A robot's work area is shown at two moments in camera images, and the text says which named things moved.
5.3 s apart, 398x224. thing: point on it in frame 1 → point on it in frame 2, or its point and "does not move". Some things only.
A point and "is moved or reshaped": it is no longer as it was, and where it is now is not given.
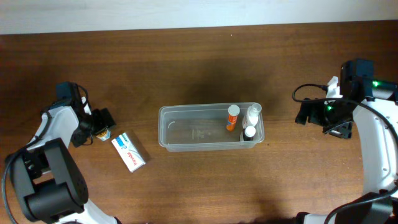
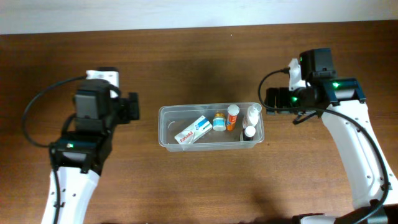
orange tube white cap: x=233 y=112 does not move
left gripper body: x=86 y=130 → x=122 y=112
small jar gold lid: x=104 y=135 is moved or reshaped
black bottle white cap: x=249 y=132 does not move
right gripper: x=314 y=116 → x=282 y=93
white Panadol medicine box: x=131 y=157 → x=194 y=131
